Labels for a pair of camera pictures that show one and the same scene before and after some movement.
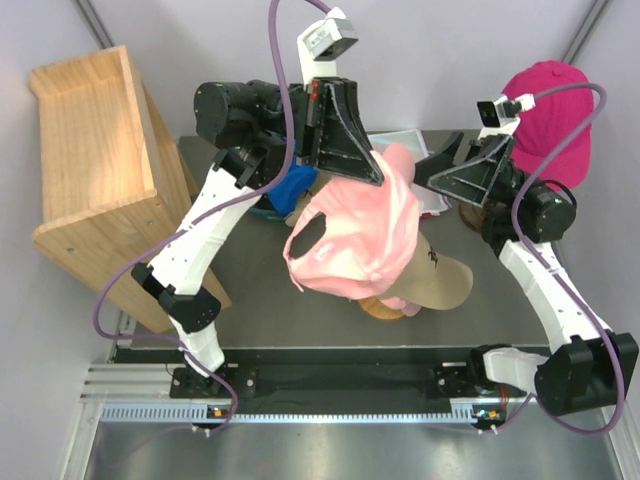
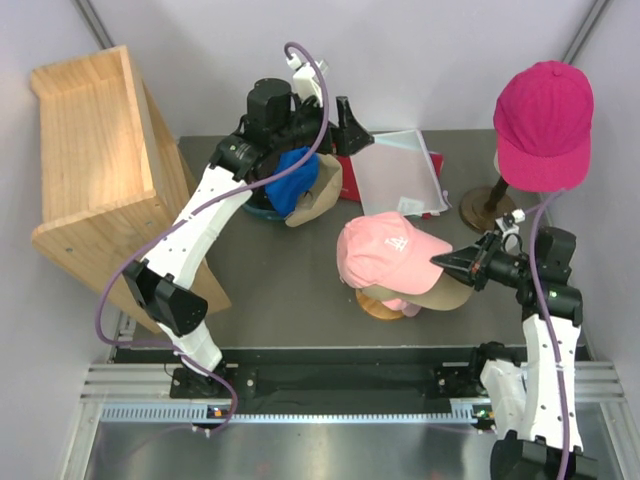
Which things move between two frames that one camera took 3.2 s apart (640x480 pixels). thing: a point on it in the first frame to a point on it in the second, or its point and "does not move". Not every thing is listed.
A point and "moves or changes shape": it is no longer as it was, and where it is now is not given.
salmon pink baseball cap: (353, 237) moves or changes shape
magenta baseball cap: (548, 123) does not move
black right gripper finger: (472, 180) to (463, 263)
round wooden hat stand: (378, 309) does not move
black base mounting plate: (321, 374) does not move
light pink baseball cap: (396, 302) does not move
